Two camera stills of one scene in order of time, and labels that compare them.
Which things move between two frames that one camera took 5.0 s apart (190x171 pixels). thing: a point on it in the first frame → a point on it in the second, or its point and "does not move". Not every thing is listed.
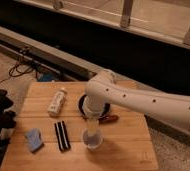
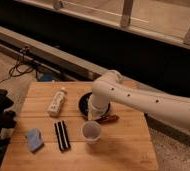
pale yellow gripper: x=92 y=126 → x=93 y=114
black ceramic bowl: x=91 y=107 does not move
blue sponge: x=35 y=139 does not move
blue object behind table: x=44 y=76 does not move
